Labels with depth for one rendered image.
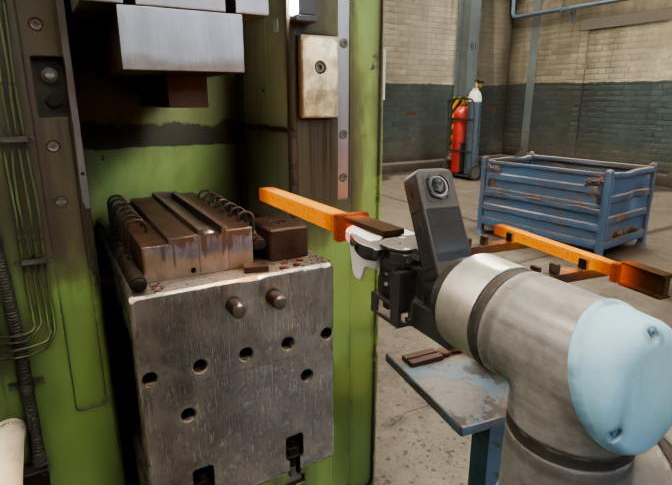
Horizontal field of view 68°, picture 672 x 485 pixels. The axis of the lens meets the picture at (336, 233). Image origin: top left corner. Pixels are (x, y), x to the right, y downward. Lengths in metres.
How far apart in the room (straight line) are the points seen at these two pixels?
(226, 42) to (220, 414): 0.67
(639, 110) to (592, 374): 8.53
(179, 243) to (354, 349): 0.63
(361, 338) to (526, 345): 1.01
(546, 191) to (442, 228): 3.99
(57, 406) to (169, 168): 0.62
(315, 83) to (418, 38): 7.76
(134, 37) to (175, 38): 0.06
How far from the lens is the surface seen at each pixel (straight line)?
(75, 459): 1.24
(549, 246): 1.16
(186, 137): 1.40
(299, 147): 1.14
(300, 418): 1.11
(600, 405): 0.36
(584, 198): 4.33
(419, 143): 8.92
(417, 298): 0.52
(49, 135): 1.02
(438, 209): 0.50
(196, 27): 0.92
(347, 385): 1.40
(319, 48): 1.14
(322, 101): 1.13
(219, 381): 0.99
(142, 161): 1.38
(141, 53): 0.89
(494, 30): 10.05
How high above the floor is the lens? 1.23
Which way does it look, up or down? 15 degrees down
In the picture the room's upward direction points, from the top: straight up
